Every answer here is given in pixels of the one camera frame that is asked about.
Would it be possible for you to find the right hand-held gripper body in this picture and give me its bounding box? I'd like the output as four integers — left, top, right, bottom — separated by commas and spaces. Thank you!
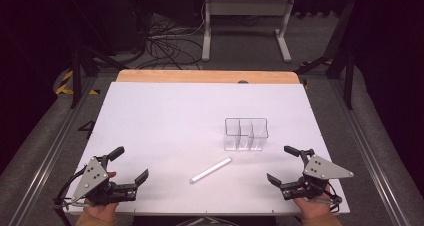
280, 148, 355, 201

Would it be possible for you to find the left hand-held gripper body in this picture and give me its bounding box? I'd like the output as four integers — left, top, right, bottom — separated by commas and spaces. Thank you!
71, 155, 138, 207

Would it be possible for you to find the clear plastic divided organizer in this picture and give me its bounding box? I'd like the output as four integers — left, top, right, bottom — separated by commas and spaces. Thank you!
223, 117, 270, 153

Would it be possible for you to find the white tube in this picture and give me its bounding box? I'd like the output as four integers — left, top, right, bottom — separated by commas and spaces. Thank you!
189, 156, 233, 185

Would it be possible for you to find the person's left hand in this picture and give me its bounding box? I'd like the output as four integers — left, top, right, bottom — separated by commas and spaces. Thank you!
83, 171, 120, 222

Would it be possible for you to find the person's right hand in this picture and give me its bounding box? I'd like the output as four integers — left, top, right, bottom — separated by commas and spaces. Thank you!
292, 194, 333, 221

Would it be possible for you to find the white board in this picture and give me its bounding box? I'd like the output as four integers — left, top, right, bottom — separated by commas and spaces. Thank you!
65, 81, 351, 216

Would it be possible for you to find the yellow black hazard tape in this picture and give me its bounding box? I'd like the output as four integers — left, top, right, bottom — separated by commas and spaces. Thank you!
54, 69, 101, 97

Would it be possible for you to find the black metal stand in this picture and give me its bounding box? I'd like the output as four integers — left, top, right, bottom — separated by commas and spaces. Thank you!
68, 42, 132, 110
294, 0, 357, 111

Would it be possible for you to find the wooden table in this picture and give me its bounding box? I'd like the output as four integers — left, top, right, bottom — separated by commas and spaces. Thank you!
115, 69, 301, 85

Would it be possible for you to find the black equipment case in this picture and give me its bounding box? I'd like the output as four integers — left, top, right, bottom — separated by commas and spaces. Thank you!
108, 0, 149, 54

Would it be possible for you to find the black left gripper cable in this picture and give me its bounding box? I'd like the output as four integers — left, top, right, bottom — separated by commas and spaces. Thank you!
53, 166, 88, 211

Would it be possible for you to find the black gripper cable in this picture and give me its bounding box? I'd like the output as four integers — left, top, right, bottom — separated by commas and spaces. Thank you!
319, 185, 344, 214
53, 166, 88, 211

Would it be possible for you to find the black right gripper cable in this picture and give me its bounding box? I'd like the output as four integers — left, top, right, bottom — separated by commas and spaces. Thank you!
319, 185, 344, 214

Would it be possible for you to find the aluminium floor rail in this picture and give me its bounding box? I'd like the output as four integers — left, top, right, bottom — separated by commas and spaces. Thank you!
328, 77, 412, 226
7, 75, 98, 226

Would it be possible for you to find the bundle of black floor cables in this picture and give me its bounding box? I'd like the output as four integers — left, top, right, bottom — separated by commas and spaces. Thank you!
134, 14, 205, 71

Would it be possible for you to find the white metal table frame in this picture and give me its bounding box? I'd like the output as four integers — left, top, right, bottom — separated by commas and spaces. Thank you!
201, 0, 297, 64

